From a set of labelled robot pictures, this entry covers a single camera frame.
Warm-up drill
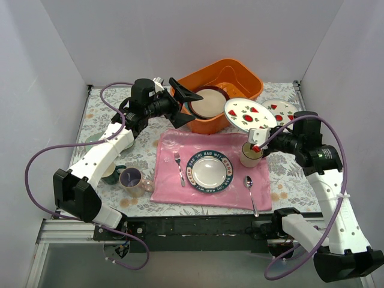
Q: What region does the dark red cream plate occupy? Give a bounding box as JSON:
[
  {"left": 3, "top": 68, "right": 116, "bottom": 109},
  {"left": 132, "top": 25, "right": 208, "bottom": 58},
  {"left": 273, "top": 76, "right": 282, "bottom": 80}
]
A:
[{"left": 187, "top": 86, "right": 230, "bottom": 119}]

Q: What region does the white watermelon pattern plate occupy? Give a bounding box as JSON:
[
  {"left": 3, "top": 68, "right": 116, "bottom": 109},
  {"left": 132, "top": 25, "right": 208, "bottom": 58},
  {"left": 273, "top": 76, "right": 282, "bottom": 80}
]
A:
[{"left": 224, "top": 98, "right": 277, "bottom": 133}]

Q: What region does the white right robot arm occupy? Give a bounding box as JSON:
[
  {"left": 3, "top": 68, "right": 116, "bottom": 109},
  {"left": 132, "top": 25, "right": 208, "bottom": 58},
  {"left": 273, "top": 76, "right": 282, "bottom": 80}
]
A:
[{"left": 261, "top": 111, "right": 383, "bottom": 283}]

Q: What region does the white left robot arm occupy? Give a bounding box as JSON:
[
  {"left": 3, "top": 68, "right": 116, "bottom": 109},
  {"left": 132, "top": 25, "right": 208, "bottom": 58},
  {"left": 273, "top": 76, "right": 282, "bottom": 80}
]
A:
[{"left": 53, "top": 78, "right": 202, "bottom": 240}]

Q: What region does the orange plastic bin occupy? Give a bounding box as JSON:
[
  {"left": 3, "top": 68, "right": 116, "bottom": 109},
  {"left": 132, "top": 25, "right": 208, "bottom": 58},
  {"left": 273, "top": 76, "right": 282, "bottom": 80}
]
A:
[{"left": 178, "top": 58, "right": 263, "bottom": 134}]

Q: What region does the silver fork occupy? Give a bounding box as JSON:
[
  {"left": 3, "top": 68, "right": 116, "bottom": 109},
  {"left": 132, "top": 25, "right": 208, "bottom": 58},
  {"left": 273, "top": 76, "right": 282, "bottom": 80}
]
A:
[{"left": 174, "top": 152, "right": 185, "bottom": 187}]

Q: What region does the beige enamel mug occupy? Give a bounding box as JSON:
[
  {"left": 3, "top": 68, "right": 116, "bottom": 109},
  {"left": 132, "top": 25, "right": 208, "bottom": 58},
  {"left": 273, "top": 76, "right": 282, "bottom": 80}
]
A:
[{"left": 239, "top": 142, "right": 263, "bottom": 168}]

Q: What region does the silver spoon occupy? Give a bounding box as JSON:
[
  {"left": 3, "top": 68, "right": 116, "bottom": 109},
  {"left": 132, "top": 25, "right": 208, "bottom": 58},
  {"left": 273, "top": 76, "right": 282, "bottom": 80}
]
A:
[{"left": 244, "top": 175, "right": 259, "bottom": 217}]

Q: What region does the pink satin placemat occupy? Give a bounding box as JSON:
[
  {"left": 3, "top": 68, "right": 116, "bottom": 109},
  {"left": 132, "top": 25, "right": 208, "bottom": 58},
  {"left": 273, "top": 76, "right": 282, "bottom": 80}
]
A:
[{"left": 151, "top": 129, "right": 272, "bottom": 211}]

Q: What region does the green rimmed white plate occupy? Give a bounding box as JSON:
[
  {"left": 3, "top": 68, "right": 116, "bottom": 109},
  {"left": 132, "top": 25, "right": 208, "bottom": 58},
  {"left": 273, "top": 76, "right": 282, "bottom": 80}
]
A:
[{"left": 186, "top": 150, "right": 233, "bottom": 194}]

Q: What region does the green rectangular ceramic plate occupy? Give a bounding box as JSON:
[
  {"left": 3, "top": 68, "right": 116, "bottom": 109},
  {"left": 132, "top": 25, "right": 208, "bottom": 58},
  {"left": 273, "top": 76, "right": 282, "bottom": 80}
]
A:
[{"left": 85, "top": 132, "right": 104, "bottom": 152}]

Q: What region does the pink purple ceramic mug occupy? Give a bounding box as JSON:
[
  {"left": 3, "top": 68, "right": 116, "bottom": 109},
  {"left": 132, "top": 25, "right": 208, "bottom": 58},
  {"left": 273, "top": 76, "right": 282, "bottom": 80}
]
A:
[{"left": 119, "top": 167, "right": 155, "bottom": 198}]

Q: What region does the dark green mug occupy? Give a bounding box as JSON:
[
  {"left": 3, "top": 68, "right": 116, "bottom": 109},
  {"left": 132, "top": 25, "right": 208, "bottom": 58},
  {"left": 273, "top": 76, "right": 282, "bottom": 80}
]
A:
[{"left": 101, "top": 163, "right": 127, "bottom": 185}]

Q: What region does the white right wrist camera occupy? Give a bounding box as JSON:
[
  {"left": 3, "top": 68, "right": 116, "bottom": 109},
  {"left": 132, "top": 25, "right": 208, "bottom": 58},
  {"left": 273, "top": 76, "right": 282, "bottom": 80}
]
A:
[{"left": 248, "top": 128, "right": 271, "bottom": 152}]

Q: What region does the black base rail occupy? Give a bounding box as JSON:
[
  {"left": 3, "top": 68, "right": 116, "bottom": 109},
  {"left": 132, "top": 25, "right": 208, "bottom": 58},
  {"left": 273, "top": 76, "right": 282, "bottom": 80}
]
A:
[{"left": 38, "top": 209, "right": 331, "bottom": 256}]

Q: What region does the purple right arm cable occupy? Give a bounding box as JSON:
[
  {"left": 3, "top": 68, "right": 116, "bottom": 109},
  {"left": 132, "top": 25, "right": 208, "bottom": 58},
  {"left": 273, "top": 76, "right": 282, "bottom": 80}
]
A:
[{"left": 259, "top": 115, "right": 349, "bottom": 281}]

